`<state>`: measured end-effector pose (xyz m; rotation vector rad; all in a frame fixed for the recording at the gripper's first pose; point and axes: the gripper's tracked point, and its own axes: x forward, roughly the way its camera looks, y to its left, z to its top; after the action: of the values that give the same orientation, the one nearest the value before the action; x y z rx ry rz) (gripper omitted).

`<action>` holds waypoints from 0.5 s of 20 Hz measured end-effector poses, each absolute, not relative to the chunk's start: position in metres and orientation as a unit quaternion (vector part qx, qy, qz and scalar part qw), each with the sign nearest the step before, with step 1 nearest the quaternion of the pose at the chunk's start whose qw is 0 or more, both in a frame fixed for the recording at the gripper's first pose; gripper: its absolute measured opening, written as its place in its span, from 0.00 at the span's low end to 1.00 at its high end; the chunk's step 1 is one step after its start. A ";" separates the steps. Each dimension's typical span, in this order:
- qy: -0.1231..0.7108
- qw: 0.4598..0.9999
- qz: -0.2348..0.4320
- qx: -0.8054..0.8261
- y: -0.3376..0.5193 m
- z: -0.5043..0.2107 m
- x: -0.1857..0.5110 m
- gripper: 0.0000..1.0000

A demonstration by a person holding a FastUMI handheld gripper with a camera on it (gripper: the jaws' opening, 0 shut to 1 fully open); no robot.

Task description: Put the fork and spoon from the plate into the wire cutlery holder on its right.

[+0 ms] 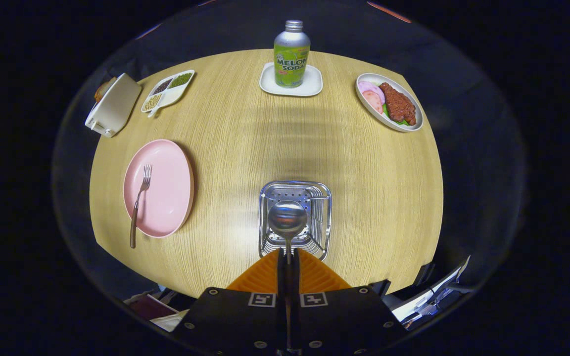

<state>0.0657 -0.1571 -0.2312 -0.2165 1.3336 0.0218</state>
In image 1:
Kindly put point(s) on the green soda bottle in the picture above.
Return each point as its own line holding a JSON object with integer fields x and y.
{"x": 291, "y": 59}

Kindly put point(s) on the white divided snack dish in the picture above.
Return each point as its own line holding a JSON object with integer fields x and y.
{"x": 170, "y": 97}

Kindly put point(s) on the pile of dark beans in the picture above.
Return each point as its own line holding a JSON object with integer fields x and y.
{"x": 162, "y": 86}

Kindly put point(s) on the pile of green beans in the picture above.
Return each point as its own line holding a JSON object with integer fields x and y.
{"x": 181, "y": 80}

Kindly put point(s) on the brown toast slice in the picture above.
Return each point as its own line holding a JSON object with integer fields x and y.
{"x": 103, "y": 90}

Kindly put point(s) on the pink round plate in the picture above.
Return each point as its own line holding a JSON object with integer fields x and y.
{"x": 166, "y": 198}

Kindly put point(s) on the pile of yellow soybeans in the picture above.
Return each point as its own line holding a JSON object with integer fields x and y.
{"x": 152, "y": 102}

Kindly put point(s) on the cream white toaster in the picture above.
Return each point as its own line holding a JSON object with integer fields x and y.
{"x": 114, "y": 106}

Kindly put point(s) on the white square coaster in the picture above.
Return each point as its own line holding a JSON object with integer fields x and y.
{"x": 314, "y": 84}

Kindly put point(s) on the dark red book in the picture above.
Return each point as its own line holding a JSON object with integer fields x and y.
{"x": 151, "y": 306}

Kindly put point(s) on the white oval plate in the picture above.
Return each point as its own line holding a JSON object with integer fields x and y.
{"x": 370, "y": 77}

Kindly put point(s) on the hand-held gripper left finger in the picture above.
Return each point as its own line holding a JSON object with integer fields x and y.
{"x": 235, "y": 321}

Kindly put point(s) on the white paper sheets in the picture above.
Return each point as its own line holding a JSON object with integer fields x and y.
{"x": 428, "y": 296}

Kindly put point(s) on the pink ham slice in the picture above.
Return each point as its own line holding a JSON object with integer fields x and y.
{"x": 373, "y": 101}
{"x": 369, "y": 88}

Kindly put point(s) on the green lettuce leaf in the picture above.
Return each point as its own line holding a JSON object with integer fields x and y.
{"x": 399, "y": 121}

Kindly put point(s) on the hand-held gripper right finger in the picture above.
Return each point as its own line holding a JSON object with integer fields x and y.
{"x": 344, "y": 321}

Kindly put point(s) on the brown meat cutlet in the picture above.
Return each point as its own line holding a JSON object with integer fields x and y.
{"x": 398, "y": 104}

